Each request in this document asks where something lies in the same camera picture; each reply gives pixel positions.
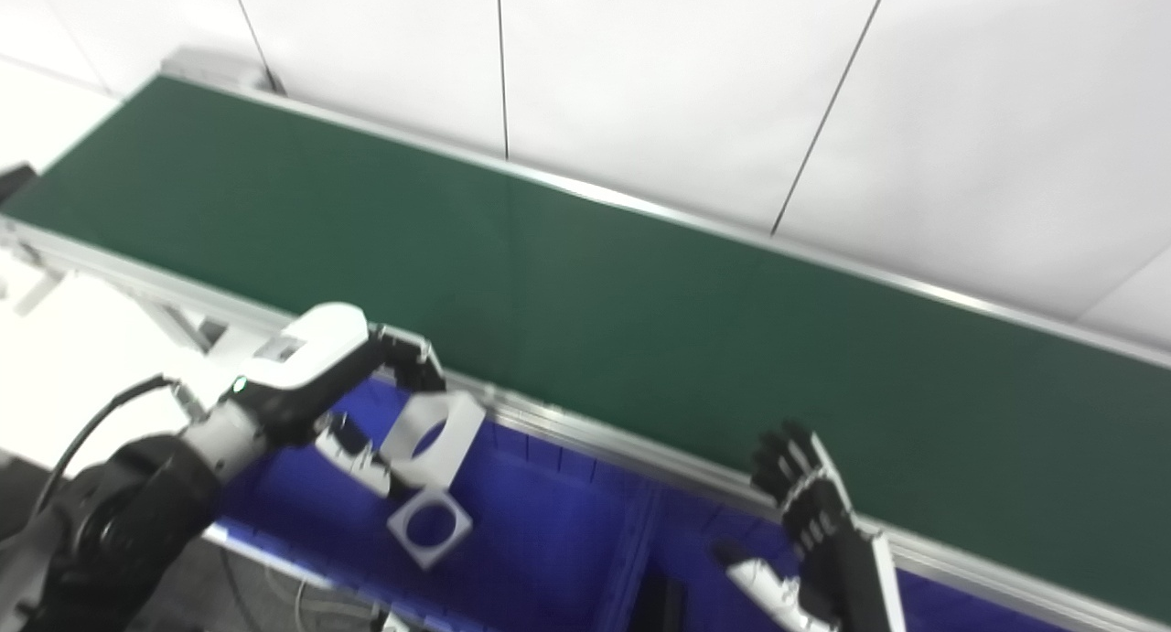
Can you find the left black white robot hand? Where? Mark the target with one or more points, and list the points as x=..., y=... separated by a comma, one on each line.
x=302, y=348

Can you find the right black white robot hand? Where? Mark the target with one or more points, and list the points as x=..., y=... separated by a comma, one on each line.
x=832, y=559

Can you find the white square part with hole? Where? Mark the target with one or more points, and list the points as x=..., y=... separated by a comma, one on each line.
x=462, y=431
x=457, y=527

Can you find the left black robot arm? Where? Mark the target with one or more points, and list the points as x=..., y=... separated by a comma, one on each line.
x=128, y=513

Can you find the green conveyor belt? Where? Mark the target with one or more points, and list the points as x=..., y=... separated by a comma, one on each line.
x=595, y=303
x=585, y=435

